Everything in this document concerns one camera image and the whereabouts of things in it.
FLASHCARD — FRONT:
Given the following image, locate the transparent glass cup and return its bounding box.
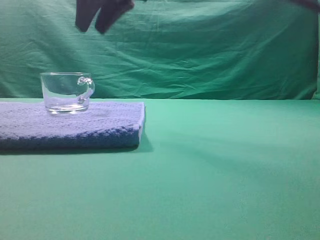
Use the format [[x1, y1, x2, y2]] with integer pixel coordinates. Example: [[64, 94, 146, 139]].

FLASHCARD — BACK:
[[40, 72, 96, 113]]

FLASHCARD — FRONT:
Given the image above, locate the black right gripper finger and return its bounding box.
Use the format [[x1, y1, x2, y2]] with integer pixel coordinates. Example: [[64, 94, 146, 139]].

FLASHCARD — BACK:
[[95, 0, 134, 34]]

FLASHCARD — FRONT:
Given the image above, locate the folded blue towel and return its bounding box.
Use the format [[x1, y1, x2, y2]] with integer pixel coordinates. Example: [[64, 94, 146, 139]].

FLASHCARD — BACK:
[[0, 101, 145, 150]]

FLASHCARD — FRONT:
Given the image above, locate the green backdrop cloth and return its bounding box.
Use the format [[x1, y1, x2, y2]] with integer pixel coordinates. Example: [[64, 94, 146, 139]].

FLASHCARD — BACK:
[[0, 0, 320, 100]]

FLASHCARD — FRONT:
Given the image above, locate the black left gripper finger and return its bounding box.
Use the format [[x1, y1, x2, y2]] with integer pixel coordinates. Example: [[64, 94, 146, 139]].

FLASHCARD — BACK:
[[75, 0, 101, 32]]

